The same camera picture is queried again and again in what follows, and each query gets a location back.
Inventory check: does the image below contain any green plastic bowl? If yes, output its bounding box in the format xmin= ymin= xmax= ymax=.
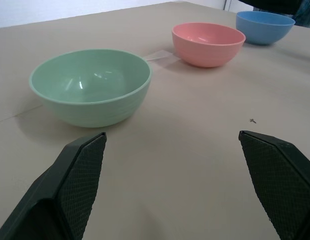
xmin=28 ymin=48 xmax=153 ymax=129

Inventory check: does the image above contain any pink-red plastic bowl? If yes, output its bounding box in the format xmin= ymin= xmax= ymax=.
xmin=171 ymin=22 xmax=247 ymax=69

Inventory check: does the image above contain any blue plastic bowl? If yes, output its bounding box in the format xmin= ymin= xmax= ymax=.
xmin=235 ymin=10 xmax=296 ymax=46

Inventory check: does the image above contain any clear tape strip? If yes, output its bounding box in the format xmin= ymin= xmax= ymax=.
xmin=144 ymin=49 xmax=181 ymax=68

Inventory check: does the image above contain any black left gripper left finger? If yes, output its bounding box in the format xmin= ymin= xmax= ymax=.
xmin=0 ymin=132 xmax=107 ymax=240

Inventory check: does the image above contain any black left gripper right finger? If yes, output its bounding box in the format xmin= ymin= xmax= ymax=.
xmin=238 ymin=130 xmax=310 ymax=240

